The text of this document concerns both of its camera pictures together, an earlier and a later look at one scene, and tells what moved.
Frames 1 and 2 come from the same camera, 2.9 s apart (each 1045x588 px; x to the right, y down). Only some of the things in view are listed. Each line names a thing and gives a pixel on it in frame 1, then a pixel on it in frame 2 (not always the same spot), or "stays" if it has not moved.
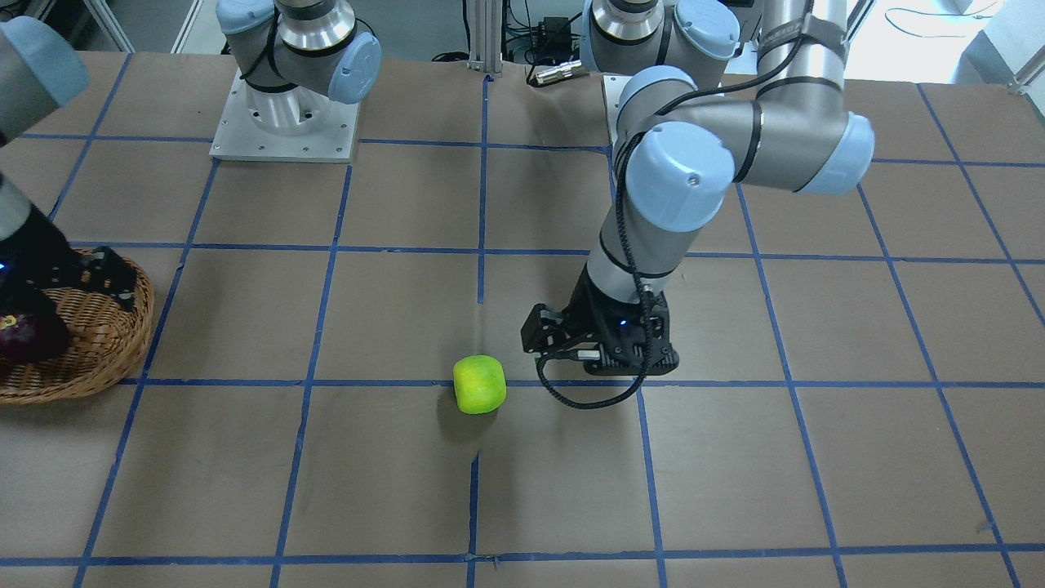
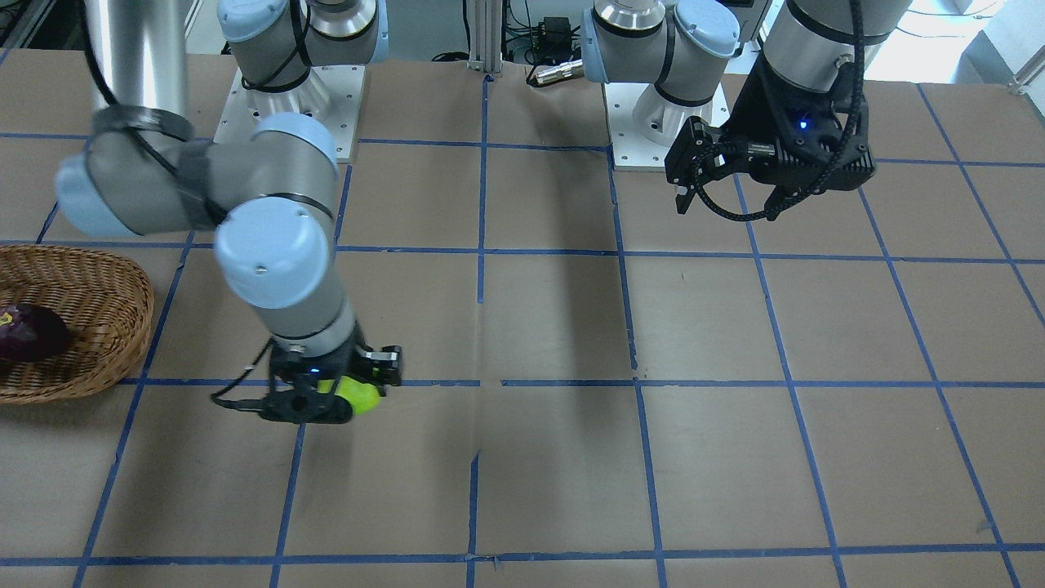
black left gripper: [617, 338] -> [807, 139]
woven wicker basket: [104, 340] stays
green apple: [480, 384] -> [364, 398]
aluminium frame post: [486, 36] stays
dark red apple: [32, 338] stays
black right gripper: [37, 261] -> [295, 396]
